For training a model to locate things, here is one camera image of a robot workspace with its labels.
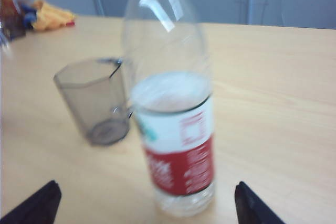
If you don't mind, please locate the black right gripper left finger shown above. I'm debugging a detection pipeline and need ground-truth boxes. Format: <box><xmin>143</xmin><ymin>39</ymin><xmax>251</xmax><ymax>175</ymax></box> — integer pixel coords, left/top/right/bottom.
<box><xmin>0</xmin><ymin>180</ymin><xmax>62</xmax><ymax>224</ymax></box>

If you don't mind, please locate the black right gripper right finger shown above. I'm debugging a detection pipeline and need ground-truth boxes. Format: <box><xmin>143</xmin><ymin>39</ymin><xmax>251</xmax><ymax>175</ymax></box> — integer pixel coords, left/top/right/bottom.
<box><xmin>234</xmin><ymin>181</ymin><xmax>286</xmax><ymax>224</ymax></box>

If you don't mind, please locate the Nongfu Spring water bottle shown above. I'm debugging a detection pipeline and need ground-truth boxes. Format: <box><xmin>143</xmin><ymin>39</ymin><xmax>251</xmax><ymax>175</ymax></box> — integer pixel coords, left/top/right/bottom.
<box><xmin>120</xmin><ymin>0</ymin><xmax>217</xmax><ymax>218</ymax></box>

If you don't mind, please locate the grey octagonal glass mug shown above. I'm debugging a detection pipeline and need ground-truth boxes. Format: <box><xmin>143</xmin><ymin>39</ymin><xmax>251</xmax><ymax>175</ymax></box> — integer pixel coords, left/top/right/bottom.
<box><xmin>53</xmin><ymin>56</ymin><xmax>137</xmax><ymax>146</ymax></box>

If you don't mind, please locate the blue snack packet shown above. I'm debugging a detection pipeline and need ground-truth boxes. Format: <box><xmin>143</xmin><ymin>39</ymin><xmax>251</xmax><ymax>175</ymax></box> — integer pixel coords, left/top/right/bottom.
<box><xmin>19</xmin><ymin>2</ymin><xmax>37</xmax><ymax>29</ymax></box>

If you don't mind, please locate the orange brown snack bag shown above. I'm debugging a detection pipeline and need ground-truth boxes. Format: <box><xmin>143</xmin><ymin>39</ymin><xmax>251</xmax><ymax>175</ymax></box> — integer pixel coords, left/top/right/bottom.
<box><xmin>0</xmin><ymin>0</ymin><xmax>28</xmax><ymax>41</ymax></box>

